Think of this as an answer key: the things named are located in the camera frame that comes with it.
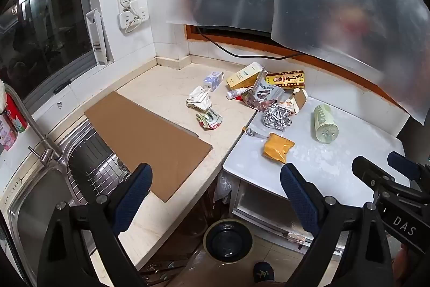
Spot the orange wooden window frame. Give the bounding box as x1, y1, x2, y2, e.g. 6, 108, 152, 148
185, 24, 410, 113

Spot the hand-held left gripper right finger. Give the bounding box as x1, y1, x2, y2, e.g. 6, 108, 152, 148
280, 163, 393, 287

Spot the clear plastic bag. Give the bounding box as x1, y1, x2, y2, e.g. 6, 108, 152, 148
215, 173, 233, 205

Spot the white paper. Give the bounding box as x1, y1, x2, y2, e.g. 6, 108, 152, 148
186, 87, 213, 113

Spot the dark blue shoe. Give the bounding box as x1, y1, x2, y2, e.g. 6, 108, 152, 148
253, 262, 275, 284

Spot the person's right hand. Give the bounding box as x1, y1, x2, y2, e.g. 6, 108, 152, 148
392, 247, 410, 287

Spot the silver foil scrap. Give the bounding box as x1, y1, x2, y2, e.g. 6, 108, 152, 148
242, 126, 270, 140

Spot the pink package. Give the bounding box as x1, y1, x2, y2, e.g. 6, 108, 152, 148
0, 115, 18, 152

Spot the white plastic wall holder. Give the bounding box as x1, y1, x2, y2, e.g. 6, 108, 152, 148
85, 9, 109, 66

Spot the pink foil bag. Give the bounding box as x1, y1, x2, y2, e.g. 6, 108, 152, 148
241, 89, 269, 110

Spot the black cable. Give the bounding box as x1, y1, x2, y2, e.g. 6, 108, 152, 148
196, 25, 304, 58

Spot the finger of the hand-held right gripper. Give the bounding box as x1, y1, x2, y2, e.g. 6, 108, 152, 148
387, 151, 424, 180
352, 156, 396, 185

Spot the steel sink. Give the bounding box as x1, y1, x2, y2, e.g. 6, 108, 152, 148
0, 115, 135, 287

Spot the black trash bin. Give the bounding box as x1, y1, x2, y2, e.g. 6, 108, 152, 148
203, 219, 253, 263

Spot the green clear plastic bottle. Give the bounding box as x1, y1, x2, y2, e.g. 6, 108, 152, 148
314, 104, 338, 144

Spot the black pen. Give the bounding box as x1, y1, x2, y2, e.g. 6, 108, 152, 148
54, 79, 72, 94

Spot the blue and white small box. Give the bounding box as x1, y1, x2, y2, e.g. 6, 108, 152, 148
202, 71, 224, 92

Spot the brown cardboard sheet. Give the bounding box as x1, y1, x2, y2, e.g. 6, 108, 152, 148
84, 91, 213, 203

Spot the dark glass window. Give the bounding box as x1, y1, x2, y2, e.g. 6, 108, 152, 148
0, 0, 99, 100

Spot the white power strip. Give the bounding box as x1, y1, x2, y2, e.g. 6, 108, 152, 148
118, 6, 149, 30

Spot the black drain rack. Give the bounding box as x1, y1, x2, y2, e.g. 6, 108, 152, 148
67, 132, 132, 204

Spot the silver foil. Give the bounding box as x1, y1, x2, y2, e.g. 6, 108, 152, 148
263, 103, 293, 132

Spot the steel faucet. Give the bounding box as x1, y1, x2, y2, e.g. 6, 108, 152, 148
5, 85, 63, 167

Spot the brown and white small carton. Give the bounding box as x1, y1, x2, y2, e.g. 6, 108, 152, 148
285, 88, 309, 115

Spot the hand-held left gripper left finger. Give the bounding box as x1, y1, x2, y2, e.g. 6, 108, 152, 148
37, 162, 154, 287

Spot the translucent plastic sheet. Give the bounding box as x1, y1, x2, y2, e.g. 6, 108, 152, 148
166, 0, 430, 126

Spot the white printed foil pouch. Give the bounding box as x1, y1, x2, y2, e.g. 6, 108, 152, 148
250, 68, 285, 104

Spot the orange packet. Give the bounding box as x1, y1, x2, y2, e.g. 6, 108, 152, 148
264, 133, 295, 164

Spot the yellow and red box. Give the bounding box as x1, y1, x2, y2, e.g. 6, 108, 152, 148
265, 71, 306, 90

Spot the small white bottle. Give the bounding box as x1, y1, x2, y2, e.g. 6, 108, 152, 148
226, 87, 251, 100

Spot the yellow and white box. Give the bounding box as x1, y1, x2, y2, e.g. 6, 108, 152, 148
226, 62, 266, 89

